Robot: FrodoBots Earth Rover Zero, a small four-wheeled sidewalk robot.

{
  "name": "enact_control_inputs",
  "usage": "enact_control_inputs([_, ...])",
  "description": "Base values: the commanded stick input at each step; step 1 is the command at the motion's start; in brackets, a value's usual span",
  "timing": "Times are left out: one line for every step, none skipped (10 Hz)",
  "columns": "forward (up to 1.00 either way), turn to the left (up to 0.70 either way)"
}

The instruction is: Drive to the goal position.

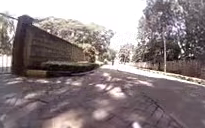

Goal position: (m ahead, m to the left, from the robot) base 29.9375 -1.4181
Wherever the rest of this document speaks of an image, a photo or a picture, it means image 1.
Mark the person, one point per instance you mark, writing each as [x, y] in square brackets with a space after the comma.
[112, 61]

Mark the low trimmed hedge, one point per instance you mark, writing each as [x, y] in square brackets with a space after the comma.
[70, 66]

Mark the grey paved road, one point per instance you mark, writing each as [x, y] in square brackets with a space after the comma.
[123, 100]

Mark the pole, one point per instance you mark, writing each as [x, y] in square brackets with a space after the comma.
[164, 50]

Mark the concrete kerb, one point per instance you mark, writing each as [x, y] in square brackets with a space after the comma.
[36, 73]

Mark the row of tall trees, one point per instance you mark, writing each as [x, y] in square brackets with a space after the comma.
[180, 30]

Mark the roadside verge with kerb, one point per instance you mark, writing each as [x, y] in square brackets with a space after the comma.
[190, 79]

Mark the metal bar fence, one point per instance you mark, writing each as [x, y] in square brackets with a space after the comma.
[0, 63]

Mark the trees behind brick wall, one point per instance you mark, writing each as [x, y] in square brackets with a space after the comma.
[83, 33]

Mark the brick wall with pillar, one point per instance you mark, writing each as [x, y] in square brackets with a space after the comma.
[50, 46]

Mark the long boundary wall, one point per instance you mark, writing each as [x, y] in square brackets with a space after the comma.
[186, 67]

